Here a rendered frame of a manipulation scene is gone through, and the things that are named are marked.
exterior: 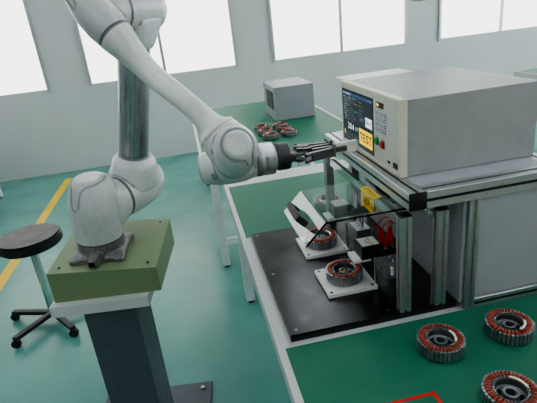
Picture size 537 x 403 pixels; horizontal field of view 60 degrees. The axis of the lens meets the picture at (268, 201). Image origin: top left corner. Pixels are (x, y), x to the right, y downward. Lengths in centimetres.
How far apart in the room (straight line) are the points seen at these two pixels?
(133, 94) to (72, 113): 454
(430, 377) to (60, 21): 548
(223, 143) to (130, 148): 66
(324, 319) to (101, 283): 74
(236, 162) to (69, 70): 507
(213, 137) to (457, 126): 63
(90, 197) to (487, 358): 119
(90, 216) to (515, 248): 124
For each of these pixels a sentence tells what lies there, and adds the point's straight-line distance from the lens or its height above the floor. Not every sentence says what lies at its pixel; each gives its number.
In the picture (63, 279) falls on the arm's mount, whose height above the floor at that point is 83.
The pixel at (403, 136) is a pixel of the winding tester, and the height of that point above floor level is 123.
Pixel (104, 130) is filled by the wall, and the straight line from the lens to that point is 609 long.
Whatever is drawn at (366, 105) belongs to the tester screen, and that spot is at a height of 127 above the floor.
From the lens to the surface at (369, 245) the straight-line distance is 141.
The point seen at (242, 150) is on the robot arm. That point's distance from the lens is 105.
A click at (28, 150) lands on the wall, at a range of 633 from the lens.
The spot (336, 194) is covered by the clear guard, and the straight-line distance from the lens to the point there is 131.
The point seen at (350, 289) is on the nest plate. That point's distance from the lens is 141.
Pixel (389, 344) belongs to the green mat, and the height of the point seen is 75.
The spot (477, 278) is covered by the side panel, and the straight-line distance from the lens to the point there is 140.
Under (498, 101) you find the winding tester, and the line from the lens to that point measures 136.
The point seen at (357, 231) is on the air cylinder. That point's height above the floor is 82.
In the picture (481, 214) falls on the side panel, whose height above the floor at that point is 102.
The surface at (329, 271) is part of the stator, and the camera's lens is 143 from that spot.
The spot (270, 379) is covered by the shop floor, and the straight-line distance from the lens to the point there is 230.
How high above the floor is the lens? 155
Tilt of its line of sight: 22 degrees down
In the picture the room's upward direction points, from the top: 7 degrees counter-clockwise
